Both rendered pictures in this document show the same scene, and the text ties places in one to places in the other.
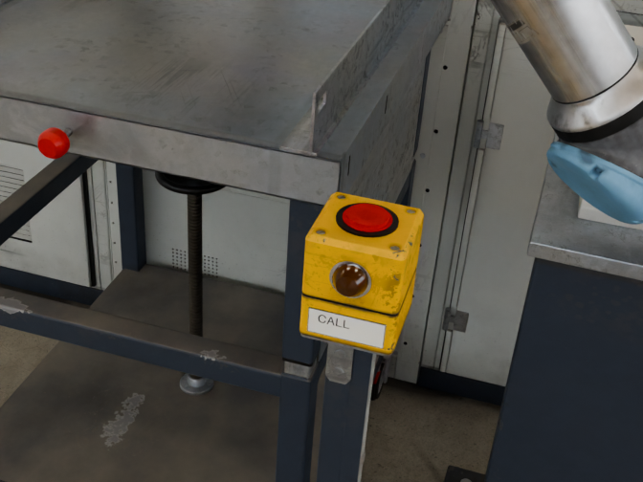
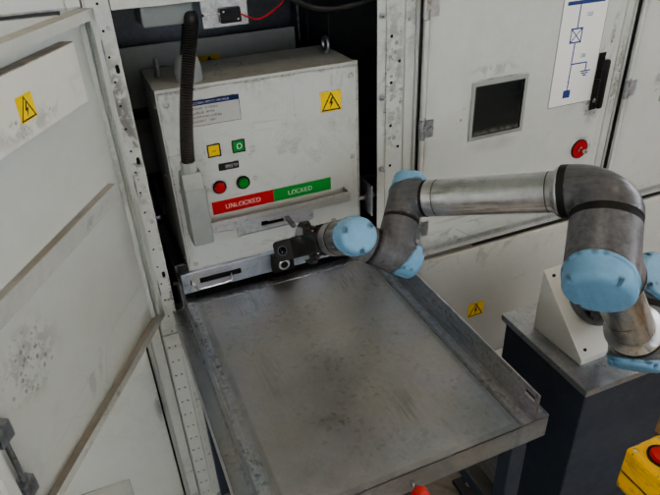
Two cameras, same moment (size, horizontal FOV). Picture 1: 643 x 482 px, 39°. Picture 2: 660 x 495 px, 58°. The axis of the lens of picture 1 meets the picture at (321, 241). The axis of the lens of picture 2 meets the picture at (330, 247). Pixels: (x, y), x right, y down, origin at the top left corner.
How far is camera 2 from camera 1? 1.03 m
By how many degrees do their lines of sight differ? 31
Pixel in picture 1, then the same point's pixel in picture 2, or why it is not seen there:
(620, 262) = (620, 379)
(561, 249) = (598, 387)
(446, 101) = not seen: hidden behind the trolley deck
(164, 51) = (373, 395)
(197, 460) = not seen: outside the picture
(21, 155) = (127, 470)
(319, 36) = (409, 335)
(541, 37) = (638, 331)
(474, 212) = not seen: hidden behind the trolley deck
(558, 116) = (629, 350)
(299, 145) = (526, 418)
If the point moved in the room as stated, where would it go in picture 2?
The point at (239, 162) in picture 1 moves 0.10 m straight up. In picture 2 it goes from (502, 442) to (508, 406)
